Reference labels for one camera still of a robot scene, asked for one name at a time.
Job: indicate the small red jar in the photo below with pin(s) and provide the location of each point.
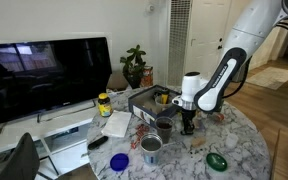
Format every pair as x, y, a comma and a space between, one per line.
219, 117

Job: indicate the vitamin bottle yellow cap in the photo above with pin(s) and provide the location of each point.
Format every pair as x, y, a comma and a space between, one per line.
104, 106

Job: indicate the dark cardboard box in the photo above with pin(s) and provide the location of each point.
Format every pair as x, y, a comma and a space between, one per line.
150, 106

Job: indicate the dark green toy car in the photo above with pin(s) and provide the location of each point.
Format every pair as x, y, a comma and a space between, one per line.
187, 133

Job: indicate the black remote control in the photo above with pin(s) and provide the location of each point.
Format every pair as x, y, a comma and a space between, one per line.
97, 142

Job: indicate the dark plant pot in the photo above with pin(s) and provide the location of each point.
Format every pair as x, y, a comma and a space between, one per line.
134, 81

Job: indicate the clear cup with dark contents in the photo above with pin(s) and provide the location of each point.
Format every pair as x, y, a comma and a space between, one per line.
164, 130

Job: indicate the beige floor rug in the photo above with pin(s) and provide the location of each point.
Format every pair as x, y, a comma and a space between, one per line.
270, 77

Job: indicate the clear plastic cup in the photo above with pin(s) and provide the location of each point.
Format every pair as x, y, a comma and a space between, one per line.
164, 101

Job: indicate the white wall heater grille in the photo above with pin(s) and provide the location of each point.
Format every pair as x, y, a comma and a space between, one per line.
179, 40

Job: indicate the white door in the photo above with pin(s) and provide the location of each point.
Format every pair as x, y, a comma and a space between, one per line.
204, 20

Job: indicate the red candy wrapper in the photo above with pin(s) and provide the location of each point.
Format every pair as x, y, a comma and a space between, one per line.
141, 129
134, 143

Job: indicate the orange printed can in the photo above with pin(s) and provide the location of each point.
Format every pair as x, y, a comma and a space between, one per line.
146, 76

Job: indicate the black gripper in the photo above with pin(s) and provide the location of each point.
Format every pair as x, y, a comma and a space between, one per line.
188, 115

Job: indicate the small white plastic cup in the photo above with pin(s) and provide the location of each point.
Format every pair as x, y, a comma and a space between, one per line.
231, 140

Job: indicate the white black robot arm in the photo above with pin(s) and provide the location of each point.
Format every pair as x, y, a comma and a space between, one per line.
224, 73

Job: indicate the green house plant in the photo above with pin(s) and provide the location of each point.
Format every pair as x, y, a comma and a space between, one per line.
134, 61

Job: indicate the metal tumbler with blue print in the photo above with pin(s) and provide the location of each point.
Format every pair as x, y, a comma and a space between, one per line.
151, 150

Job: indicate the black chair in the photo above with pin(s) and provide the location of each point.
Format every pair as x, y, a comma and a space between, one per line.
20, 160

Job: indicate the white television stand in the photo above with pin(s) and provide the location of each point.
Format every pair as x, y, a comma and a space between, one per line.
24, 128

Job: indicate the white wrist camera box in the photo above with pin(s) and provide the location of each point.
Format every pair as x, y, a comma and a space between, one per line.
177, 101

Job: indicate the green plastic lid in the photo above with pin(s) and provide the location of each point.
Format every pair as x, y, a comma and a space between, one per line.
216, 162

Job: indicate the black flat screen television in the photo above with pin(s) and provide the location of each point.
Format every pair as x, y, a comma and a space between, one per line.
47, 76

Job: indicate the blue plastic lid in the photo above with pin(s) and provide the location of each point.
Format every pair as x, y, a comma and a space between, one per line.
119, 162

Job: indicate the tan wooden block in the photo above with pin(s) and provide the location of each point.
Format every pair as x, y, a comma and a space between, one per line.
198, 142

